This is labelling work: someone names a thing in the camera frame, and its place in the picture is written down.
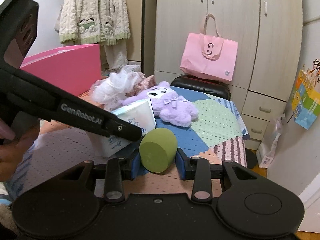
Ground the green sponge ball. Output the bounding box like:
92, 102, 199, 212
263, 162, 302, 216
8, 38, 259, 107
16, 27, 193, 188
139, 128, 177, 173

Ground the white tissue pack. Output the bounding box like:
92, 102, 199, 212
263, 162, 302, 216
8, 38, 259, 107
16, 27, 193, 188
87, 99, 156, 158

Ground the purple plush toy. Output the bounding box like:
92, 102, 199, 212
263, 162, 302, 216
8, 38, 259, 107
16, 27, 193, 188
120, 81, 199, 127

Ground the white mesh bath pouf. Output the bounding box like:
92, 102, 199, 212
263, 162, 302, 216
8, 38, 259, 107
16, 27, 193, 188
89, 64, 156, 111

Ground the person's left hand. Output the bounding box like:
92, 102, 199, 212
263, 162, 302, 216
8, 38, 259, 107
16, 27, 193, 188
0, 120, 40, 182

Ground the pink storage box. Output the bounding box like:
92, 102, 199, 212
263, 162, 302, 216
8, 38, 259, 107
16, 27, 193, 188
21, 44, 101, 96

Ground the patchwork colourful table cloth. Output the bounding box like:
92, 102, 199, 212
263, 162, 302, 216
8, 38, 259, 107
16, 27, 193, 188
4, 87, 248, 199

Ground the black suitcase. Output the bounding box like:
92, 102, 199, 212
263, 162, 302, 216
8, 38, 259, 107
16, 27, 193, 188
171, 75, 231, 100

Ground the cream knitted cardigan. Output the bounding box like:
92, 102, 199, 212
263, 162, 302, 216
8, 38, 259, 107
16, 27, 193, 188
59, 0, 131, 72

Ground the pink paper shopping bag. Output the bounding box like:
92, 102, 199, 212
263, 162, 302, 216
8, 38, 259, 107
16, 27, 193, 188
180, 14, 238, 81

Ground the colourful hanging paper bag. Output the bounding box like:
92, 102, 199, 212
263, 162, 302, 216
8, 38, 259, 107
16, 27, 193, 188
291, 59, 320, 129

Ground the beige wardrobe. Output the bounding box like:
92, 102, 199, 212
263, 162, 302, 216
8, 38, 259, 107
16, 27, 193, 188
155, 0, 303, 150

